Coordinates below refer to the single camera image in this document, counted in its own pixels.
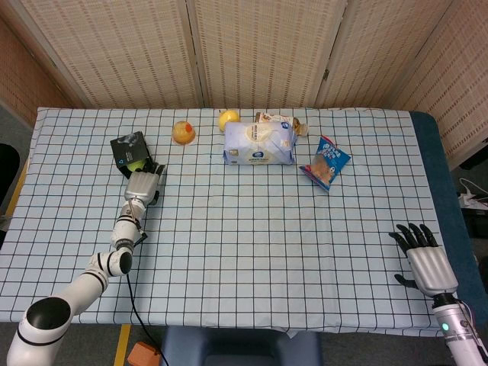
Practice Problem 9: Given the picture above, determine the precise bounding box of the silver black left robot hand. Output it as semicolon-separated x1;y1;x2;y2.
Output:
124;159;168;207

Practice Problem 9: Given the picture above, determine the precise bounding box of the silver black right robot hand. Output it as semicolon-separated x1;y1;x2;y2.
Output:
388;223;459;297

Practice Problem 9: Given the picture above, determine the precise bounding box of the black cardboard box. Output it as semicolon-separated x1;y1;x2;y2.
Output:
110;131;153;179

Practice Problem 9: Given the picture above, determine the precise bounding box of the yellow round fruit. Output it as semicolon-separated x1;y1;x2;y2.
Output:
218;109;241;133

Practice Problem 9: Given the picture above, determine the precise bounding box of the dark blue padded table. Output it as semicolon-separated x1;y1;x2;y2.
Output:
409;110;482;306

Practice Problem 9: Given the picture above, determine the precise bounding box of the blue white bread bag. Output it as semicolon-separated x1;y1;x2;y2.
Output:
223;120;297;167

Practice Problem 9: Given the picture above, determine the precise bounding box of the blue checked tablecloth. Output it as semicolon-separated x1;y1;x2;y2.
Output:
0;106;451;339

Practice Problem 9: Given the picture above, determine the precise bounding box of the black rounded chair back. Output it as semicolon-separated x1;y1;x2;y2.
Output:
0;143;21;207

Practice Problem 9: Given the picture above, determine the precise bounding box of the blue snack packet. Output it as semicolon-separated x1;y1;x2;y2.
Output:
299;135;352;193

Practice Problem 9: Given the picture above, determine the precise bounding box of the yellow floor tape strip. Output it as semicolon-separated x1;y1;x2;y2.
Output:
113;324;132;366

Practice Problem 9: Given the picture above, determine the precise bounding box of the brown white snack packet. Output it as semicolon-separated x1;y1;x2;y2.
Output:
254;111;308;136

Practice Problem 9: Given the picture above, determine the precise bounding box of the orange block on floor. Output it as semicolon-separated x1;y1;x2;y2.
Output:
127;342;162;366

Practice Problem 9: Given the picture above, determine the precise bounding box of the beige woven folding screen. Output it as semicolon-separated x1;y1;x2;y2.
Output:
0;0;488;169

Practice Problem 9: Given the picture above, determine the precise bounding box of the blue padded chair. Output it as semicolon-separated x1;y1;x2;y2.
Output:
159;326;323;366

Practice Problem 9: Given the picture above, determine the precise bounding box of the white cables and plug strip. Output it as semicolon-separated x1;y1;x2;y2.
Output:
457;177;488;210

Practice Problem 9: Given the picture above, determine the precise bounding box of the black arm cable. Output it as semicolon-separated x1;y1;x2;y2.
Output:
125;272;171;366

